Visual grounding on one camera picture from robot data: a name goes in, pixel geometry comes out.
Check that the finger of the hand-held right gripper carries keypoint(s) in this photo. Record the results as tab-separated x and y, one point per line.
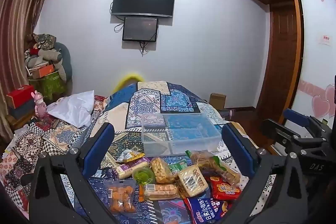
295	116
270	129

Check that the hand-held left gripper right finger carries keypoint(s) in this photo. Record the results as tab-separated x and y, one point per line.
237	150

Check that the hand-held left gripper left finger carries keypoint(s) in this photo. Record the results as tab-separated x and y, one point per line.
101	145

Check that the green edged pastry packet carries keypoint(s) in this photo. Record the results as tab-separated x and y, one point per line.
210	163

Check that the purple label egg roll packet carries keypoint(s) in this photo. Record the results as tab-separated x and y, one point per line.
131	169

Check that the red snack packet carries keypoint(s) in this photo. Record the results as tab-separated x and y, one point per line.
225	188

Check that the cream cracker packet with barcode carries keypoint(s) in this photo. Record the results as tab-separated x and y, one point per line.
193	182

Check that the clear plastic storage box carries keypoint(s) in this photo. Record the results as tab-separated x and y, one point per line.
181	132

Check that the small yellow white snack packet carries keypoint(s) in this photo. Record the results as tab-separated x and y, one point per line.
128	155

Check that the white pillow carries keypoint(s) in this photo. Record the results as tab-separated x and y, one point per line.
72	108

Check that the white wardrobe sliding door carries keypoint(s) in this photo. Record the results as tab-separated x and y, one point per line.
317	69

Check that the green jelly cup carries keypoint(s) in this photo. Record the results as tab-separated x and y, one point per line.
143	175

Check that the cardboard box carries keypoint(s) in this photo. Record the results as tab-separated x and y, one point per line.
217	101

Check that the orange nugget snack packet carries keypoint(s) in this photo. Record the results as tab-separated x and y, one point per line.
120	195

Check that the wooden door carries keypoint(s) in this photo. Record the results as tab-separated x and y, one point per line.
283	61

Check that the patchwork printed blanket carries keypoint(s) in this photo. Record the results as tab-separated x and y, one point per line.
147	103

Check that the small green snack packet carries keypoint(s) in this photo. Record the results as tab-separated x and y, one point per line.
176	167

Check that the peanut brittle bar packet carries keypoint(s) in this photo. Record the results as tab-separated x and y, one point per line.
161	170

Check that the blue snack bag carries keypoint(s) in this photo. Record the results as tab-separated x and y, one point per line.
207	211

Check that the pink toy figure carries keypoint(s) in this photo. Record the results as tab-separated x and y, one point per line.
40	107

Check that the yellow curved object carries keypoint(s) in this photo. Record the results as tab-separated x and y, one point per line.
128	78

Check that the wafer biscuit packet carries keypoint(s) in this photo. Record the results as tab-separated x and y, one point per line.
160	191

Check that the checkered patterned bedsheet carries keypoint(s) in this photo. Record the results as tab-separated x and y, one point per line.
26	140

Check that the grey box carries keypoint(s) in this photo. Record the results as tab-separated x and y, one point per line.
22	111

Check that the orange box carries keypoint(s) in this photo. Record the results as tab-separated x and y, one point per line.
43	71

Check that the red box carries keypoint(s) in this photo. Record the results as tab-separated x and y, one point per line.
21	95

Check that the grey plush toy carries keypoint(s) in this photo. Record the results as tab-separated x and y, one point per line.
48	56

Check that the patterned folded cloth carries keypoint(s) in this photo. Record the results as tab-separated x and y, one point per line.
44	40

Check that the striped brown curtain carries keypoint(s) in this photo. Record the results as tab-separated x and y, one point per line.
18	19

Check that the small black wall monitor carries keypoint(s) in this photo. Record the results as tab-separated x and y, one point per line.
140	29

